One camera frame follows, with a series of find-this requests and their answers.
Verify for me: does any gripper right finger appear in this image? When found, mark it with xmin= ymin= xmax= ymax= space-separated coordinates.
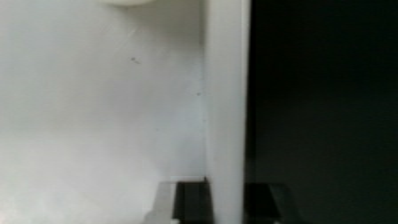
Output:
xmin=243 ymin=183 xmax=296 ymax=224

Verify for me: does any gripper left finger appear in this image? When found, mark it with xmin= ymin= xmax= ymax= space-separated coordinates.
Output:
xmin=142 ymin=181 xmax=213 ymax=224

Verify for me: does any white square tabletop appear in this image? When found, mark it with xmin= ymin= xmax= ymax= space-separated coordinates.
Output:
xmin=0 ymin=0 xmax=250 ymax=224

